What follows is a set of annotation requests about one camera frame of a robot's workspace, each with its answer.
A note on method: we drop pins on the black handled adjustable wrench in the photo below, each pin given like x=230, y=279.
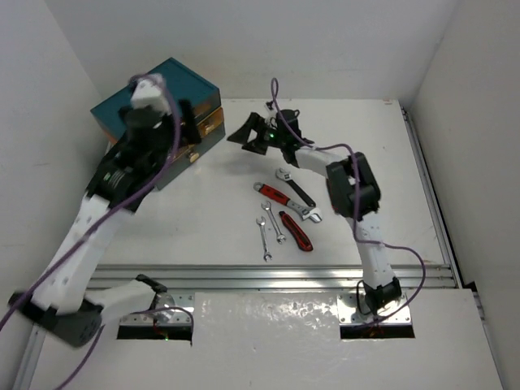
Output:
x=286, y=177

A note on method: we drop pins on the teal drawer organizer box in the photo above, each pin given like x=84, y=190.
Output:
x=170, y=79

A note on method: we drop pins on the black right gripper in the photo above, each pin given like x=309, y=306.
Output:
x=242, y=135

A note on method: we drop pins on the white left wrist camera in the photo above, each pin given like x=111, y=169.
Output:
x=149, y=92

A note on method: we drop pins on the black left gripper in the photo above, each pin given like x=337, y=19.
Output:
x=167, y=125

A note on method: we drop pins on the red black utility knife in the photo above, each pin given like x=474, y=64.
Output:
x=302, y=240

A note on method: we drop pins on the aluminium table edge rail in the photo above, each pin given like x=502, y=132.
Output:
x=238, y=278

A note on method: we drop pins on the white foam cover panel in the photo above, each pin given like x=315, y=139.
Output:
x=264, y=315

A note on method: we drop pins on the small silver open-end wrench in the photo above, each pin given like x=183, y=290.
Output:
x=261, y=222

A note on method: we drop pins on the red handled adjustable wrench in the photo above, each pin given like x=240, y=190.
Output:
x=311, y=213

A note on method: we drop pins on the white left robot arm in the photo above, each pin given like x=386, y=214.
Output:
x=59, y=301

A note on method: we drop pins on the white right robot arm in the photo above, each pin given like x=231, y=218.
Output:
x=352, y=187

